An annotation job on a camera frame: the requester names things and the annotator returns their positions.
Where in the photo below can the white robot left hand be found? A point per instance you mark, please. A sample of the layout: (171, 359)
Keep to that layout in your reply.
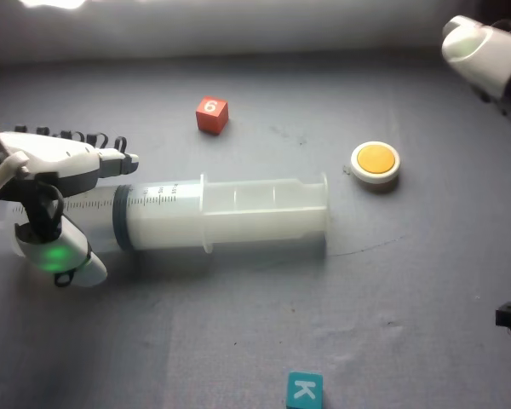
(55, 155)

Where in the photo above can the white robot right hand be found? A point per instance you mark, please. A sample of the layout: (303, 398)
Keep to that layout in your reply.
(481, 59)

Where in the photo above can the large translucent plastic syringe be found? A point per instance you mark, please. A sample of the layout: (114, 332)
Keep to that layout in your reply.
(238, 213)

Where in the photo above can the yellow round button white rim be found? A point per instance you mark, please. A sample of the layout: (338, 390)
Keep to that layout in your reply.
(375, 164)

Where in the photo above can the red number cube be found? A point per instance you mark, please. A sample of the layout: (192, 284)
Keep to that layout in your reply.
(210, 117)

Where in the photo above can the white backdrop sheet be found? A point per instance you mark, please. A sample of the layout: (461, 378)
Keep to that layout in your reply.
(238, 25)

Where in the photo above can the grey table cloth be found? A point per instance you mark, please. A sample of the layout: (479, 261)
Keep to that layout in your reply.
(238, 319)

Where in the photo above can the cyan letter K block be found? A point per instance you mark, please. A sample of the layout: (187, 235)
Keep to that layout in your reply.
(304, 389)

